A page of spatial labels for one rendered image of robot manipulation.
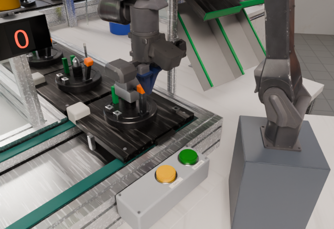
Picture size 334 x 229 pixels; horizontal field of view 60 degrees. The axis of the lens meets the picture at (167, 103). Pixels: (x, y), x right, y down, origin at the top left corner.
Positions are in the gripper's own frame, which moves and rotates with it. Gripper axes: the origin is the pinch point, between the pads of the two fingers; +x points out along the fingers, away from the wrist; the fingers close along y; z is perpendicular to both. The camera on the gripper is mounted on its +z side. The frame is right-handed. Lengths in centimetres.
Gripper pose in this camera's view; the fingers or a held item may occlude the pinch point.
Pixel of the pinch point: (147, 80)
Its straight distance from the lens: 66.4
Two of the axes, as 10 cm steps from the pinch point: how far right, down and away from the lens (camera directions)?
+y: 7.0, -3.9, 6.0
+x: 0.1, 8.4, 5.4
